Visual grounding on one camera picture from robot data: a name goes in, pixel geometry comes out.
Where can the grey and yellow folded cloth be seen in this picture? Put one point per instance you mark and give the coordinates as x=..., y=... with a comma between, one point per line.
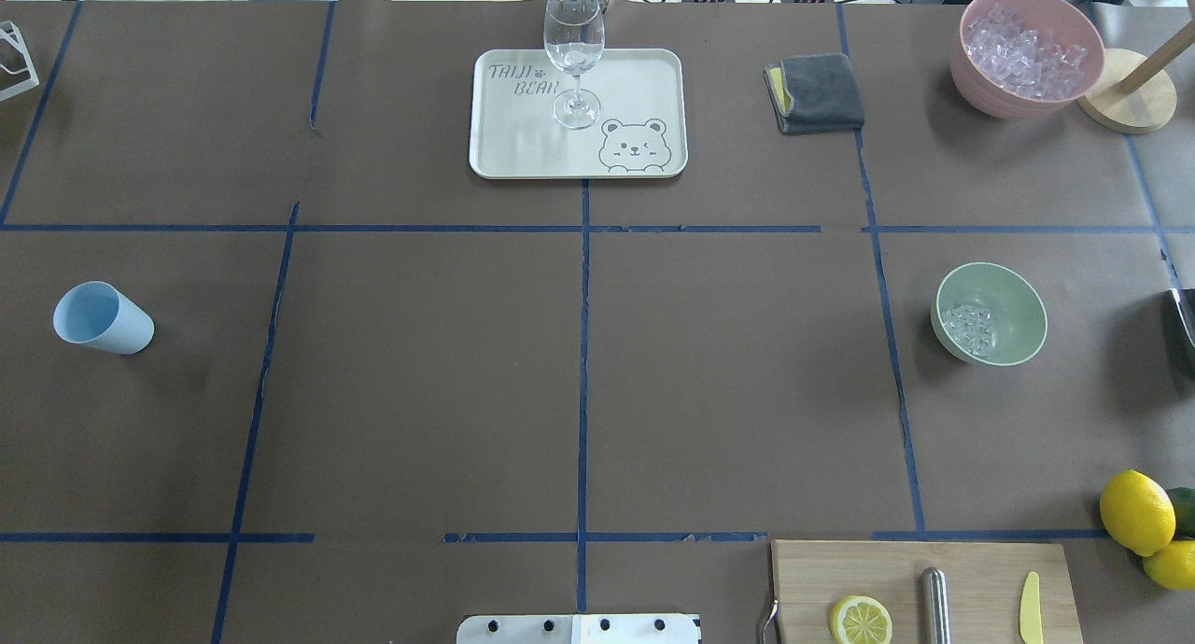
x=814, y=93

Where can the green bowl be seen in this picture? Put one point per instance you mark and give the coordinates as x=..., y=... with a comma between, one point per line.
x=1020, y=317

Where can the yellow lemon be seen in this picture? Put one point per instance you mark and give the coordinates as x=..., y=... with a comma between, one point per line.
x=1172, y=568
x=1137, y=513

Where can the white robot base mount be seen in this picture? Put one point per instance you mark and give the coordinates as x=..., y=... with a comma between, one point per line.
x=581, y=628

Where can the wooden cutting board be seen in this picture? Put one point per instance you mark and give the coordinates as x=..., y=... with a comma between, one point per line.
x=984, y=582

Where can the half lemon slice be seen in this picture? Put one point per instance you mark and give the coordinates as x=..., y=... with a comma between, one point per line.
x=860, y=619

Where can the cream bear tray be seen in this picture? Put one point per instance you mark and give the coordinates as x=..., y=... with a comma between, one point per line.
x=641, y=133

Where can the light blue plastic cup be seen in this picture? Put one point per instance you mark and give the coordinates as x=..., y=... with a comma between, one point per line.
x=96, y=315

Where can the clear wine glass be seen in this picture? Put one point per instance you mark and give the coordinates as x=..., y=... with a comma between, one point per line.
x=574, y=38

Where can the pink bowl of ice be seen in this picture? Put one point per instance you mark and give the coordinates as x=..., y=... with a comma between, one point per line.
x=1020, y=59

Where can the yellow plastic knife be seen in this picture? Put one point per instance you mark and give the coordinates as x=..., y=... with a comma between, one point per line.
x=1030, y=613

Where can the ice cubes in green bowl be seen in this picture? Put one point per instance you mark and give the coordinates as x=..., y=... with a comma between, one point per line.
x=971, y=327

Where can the steel knife handle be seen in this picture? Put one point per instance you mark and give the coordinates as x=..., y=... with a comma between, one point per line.
x=936, y=612

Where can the white wire cup rack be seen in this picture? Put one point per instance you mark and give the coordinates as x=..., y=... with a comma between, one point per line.
x=18, y=72

